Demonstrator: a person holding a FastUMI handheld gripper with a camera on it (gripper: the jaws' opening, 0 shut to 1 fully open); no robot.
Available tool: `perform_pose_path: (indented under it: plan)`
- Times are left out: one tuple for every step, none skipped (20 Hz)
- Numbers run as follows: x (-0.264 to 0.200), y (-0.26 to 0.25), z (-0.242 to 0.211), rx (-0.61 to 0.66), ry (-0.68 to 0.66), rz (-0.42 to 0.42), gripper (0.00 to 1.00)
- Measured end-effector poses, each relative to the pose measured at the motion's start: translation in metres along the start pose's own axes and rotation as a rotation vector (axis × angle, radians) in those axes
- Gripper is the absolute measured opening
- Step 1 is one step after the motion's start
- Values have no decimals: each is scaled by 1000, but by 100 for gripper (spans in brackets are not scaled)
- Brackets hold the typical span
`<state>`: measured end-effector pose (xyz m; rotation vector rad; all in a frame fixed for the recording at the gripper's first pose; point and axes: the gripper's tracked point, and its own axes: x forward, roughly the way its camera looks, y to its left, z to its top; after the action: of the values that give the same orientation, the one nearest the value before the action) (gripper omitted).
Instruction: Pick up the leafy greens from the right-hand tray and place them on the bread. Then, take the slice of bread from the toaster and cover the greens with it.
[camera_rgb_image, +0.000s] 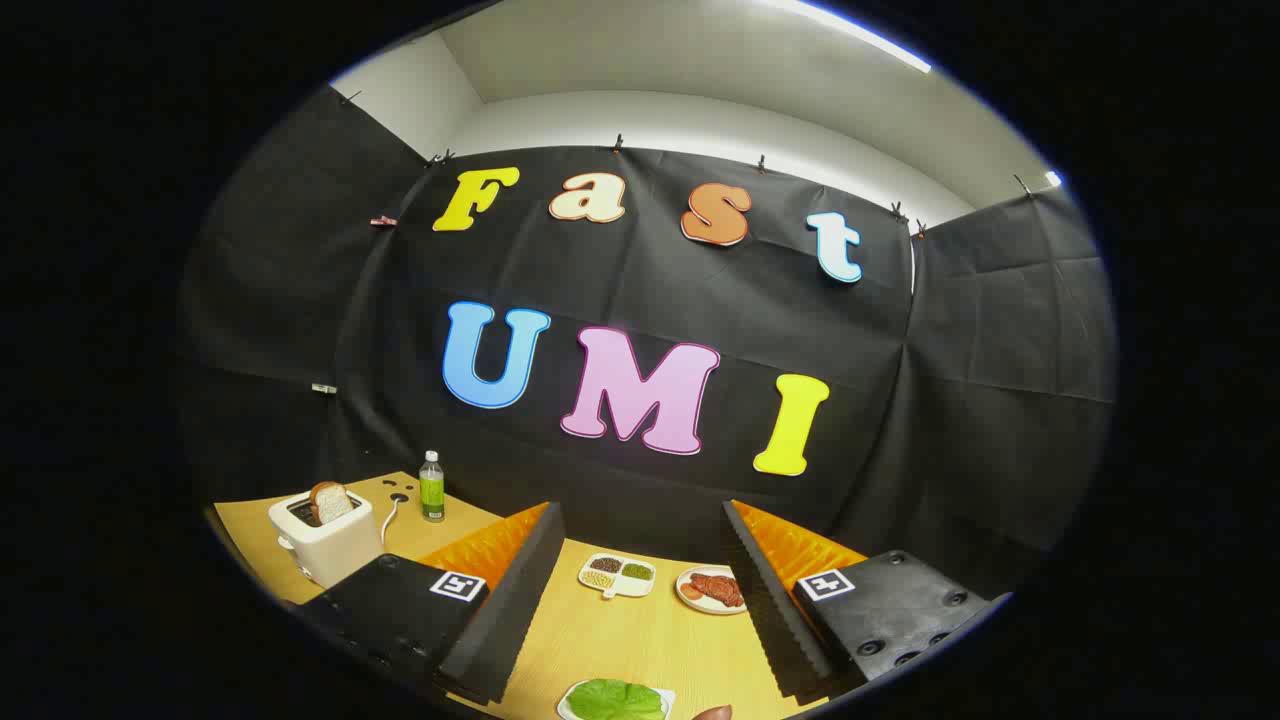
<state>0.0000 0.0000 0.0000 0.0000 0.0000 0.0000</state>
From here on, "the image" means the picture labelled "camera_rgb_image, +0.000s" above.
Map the white divided bean dish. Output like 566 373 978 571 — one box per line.
577 553 657 600

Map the white round plate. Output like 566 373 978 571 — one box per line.
675 565 749 615

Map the black backdrop cloth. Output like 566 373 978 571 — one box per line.
178 85 1117 601

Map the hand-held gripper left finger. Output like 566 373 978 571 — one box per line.
285 500 567 706

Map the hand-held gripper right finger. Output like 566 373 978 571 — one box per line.
722 499 1013 701

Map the green drink bottle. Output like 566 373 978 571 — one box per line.
419 450 446 523

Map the white toaster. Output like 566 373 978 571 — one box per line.
267 488 385 589

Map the red meat piece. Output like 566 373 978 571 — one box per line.
688 572 746 608

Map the pale green round plate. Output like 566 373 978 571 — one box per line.
557 682 676 720

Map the bread slice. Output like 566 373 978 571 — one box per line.
308 481 356 527

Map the green lettuce leaf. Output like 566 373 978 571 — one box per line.
567 679 666 720

